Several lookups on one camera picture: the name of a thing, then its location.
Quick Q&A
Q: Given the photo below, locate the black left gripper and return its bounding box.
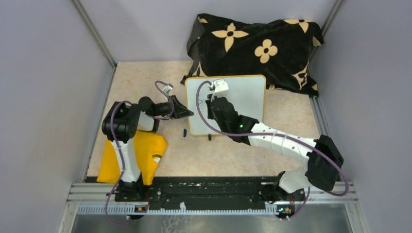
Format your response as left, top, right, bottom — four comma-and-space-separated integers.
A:
153, 95, 194, 119

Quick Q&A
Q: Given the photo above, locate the white whiteboard yellow frame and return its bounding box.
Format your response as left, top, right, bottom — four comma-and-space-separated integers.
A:
185, 75, 266, 136

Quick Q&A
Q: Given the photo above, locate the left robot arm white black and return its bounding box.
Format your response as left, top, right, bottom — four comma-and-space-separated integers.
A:
97, 95, 194, 201

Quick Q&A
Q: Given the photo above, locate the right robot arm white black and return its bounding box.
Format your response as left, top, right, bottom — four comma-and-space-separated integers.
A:
206, 94, 344, 200

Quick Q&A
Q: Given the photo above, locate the yellow cloth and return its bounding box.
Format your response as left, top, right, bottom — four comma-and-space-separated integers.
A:
97, 131, 168, 186

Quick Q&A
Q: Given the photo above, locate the black floral pillow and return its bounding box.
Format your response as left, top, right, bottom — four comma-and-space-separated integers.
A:
186, 14, 324, 97

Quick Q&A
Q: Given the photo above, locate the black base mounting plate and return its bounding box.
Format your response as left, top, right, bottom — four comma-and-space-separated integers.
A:
115, 176, 305, 211

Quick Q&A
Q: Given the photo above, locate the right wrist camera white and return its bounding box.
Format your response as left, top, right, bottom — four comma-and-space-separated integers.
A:
209, 79, 229, 100

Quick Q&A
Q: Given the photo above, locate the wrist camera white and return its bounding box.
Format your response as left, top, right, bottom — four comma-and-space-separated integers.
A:
209, 79, 229, 100
162, 83, 173, 96

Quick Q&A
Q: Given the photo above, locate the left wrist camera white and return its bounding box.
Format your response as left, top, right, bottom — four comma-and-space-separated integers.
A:
162, 83, 173, 96

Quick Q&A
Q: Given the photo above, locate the aluminium front rail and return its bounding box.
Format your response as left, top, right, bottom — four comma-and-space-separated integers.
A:
67, 181, 359, 217

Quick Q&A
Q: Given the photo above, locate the left aluminium frame post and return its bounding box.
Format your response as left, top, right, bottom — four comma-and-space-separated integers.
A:
70, 0, 117, 69

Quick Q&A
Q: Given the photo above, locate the aluminium frame post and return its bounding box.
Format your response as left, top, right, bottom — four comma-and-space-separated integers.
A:
70, 0, 117, 69
309, 0, 345, 62

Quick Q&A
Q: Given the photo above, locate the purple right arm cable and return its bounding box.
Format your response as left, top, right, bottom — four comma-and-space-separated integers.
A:
195, 80, 349, 198

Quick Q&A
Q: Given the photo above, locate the right aluminium frame post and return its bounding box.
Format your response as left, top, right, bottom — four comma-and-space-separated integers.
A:
309, 0, 345, 62

